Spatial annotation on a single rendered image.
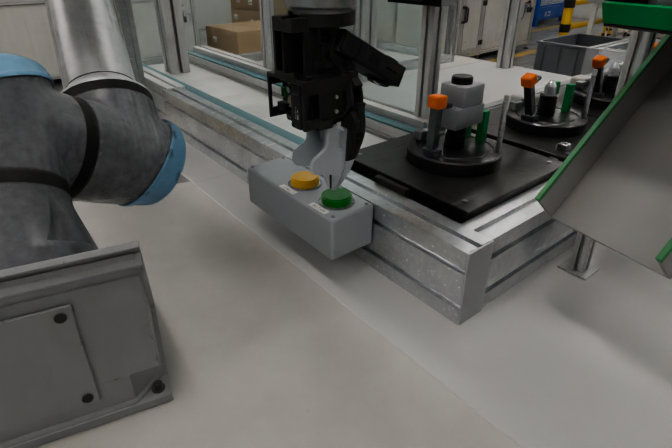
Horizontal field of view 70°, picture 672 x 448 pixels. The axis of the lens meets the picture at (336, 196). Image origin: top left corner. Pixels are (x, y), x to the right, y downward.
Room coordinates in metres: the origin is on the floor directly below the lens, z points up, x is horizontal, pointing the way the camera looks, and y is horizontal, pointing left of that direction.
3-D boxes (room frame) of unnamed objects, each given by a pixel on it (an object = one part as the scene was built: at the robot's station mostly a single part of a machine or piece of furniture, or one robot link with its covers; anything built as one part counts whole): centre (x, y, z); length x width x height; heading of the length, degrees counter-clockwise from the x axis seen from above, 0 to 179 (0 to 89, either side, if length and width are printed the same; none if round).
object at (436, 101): (0.64, -0.14, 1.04); 0.04 x 0.02 x 0.08; 129
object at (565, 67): (2.44, -1.39, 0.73); 0.62 x 0.42 x 0.23; 39
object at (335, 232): (0.60, 0.04, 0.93); 0.21 x 0.07 x 0.06; 39
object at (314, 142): (0.54, 0.03, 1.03); 0.06 x 0.03 x 0.09; 129
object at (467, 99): (0.68, -0.19, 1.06); 0.08 x 0.04 x 0.07; 130
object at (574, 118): (0.83, -0.38, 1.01); 0.24 x 0.24 x 0.13; 39
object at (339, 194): (0.55, 0.00, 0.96); 0.04 x 0.04 x 0.02
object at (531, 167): (0.67, -0.18, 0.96); 0.24 x 0.24 x 0.02; 39
